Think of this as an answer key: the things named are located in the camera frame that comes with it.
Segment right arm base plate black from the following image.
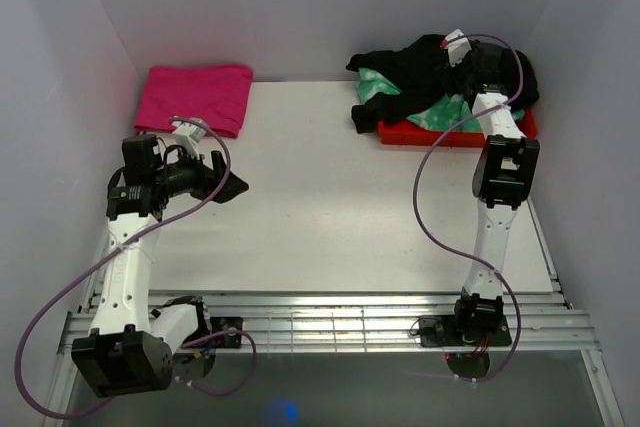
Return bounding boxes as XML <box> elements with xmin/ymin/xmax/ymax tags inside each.
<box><xmin>417</xmin><ymin>315</ymin><xmax>512</xmax><ymax>347</ymax></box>

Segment pink folded trousers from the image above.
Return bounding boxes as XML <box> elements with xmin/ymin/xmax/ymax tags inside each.
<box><xmin>134</xmin><ymin>64</ymin><xmax>254</xmax><ymax>138</ymax></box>

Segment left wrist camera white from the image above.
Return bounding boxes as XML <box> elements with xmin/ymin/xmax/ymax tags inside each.
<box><xmin>172</xmin><ymin>118</ymin><xmax>208</xmax><ymax>144</ymax></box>

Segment red plastic tray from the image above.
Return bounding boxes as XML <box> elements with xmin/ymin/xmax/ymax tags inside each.
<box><xmin>378</xmin><ymin>108</ymin><xmax>538</xmax><ymax>148</ymax></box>

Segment black trousers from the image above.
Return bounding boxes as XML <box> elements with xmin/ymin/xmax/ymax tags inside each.
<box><xmin>346</xmin><ymin>34</ymin><xmax>540</xmax><ymax>134</ymax></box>

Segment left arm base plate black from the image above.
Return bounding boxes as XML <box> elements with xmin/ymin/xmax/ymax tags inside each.
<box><xmin>204</xmin><ymin>317</ymin><xmax>244</xmax><ymax>349</ymax></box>

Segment aluminium rail frame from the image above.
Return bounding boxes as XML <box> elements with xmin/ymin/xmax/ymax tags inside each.
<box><xmin>42</xmin><ymin>196</ymin><xmax>626</xmax><ymax>427</ymax></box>

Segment green white tie-dye trousers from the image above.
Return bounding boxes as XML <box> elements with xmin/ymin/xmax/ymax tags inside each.
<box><xmin>356</xmin><ymin>68</ymin><xmax>471</xmax><ymax>132</ymax></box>

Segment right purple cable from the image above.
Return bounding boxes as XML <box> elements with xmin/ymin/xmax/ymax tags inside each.
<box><xmin>412</xmin><ymin>34</ymin><xmax>525</xmax><ymax>383</ymax></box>

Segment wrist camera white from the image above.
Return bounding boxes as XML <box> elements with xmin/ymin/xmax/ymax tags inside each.
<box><xmin>440</xmin><ymin>29</ymin><xmax>472</xmax><ymax>67</ymax></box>
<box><xmin>172</xmin><ymin>118</ymin><xmax>208</xmax><ymax>144</ymax></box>

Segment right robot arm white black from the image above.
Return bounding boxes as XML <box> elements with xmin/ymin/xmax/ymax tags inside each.
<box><xmin>451</xmin><ymin>43</ymin><xmax>540</xmax><ymax>345</ymax></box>

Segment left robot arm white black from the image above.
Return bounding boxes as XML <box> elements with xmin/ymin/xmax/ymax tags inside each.
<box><xmin>71</xmin><ymin>130</ymin><xmax>249</xmax><ymax>398</ymax></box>

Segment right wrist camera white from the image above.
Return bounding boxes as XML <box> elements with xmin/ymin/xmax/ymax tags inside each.
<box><xmin>440</xmin><ymin>29</ymin><xmax>472</xmax><ymax>67</ymax></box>

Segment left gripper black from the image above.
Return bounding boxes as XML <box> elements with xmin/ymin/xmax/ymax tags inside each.
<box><xmin>155</xmin><ymin>144</ymin><xmax>248</xmax><ymax>204</ymax></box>

